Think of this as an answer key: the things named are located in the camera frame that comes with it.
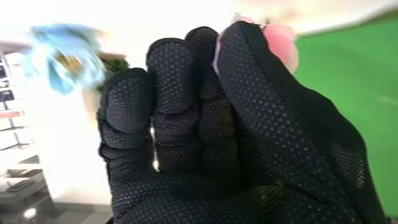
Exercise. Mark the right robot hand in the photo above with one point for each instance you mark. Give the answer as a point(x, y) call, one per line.
point(260, 140)

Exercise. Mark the blue flower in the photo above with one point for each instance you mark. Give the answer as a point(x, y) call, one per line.
point(63, 53)

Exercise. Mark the pink flower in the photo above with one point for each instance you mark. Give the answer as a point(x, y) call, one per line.
point(281, 40)

